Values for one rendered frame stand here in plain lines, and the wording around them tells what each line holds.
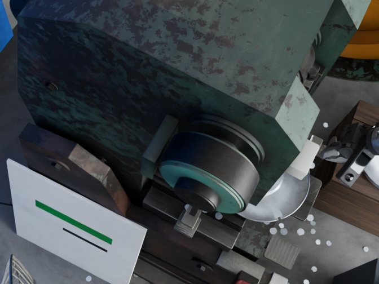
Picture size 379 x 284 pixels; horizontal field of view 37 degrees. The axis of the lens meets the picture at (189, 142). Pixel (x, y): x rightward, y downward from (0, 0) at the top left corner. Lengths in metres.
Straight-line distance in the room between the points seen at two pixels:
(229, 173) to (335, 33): 0.39
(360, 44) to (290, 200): 0.48
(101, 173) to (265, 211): 0.48
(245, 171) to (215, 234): 0.70
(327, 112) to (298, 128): 1.73
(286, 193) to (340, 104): 1.16
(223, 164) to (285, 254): 1.34
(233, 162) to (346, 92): 1.86
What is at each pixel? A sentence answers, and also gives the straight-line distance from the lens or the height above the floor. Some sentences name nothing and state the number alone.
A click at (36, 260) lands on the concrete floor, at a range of 2.42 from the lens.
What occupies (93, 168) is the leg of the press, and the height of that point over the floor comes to 0.86.
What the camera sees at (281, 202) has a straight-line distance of 1.69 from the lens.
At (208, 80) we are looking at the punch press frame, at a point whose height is 1.50.
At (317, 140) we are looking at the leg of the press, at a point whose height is 0.64.
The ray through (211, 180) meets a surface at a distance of 1.00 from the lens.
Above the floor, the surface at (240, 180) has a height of 1.40.
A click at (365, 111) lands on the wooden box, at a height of 0.35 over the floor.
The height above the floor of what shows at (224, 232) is 0.70.
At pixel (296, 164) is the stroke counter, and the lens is 1.13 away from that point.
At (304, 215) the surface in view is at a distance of 1.70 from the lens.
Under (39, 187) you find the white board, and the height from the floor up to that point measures 0.52.
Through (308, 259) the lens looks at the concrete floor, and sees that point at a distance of 2.51.
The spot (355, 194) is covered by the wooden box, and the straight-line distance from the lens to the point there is 2.29.
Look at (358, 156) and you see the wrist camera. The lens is 1.54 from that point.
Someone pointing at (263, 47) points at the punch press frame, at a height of 1.50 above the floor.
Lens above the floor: 2.35
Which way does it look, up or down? 68 degrees down
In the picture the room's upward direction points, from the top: 16 degrees clockwise
